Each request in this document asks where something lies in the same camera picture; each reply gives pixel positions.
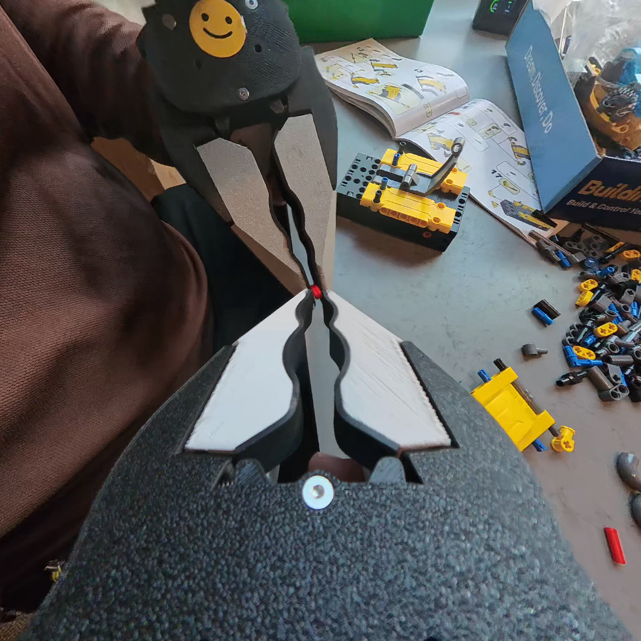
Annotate green storage box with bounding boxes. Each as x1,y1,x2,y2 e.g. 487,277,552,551
286,0,436,43

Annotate blue cardboard kit box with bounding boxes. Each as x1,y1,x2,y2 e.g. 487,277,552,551
506,5,641,236

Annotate instruction booklet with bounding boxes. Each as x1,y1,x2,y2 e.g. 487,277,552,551
314,38,562,246

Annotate yellow curved brick assembly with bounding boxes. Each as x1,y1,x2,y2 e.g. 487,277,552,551
471,358,577,453

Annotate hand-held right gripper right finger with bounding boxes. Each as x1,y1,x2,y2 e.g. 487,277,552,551
321,293,453,456

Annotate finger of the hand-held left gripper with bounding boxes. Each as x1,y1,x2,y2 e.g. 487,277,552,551
196,137,315,295
274,112,338,293

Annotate yellow and black brick assembly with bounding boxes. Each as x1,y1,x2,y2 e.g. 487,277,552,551
336,139,471,251

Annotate grey desk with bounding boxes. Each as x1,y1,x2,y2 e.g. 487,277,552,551
301,0,641,632

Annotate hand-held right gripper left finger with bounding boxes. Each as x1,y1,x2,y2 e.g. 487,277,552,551
185,289,315,456

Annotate black device with green light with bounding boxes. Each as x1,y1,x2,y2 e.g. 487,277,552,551
473,0,531,36

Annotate pile of small brick parts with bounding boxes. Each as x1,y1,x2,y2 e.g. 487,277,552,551
536,236,641,401

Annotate person in brown shirt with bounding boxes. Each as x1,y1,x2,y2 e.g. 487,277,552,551
0,0,216,612

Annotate clear bags of brick parts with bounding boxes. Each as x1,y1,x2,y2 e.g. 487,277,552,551
571,30,641,151

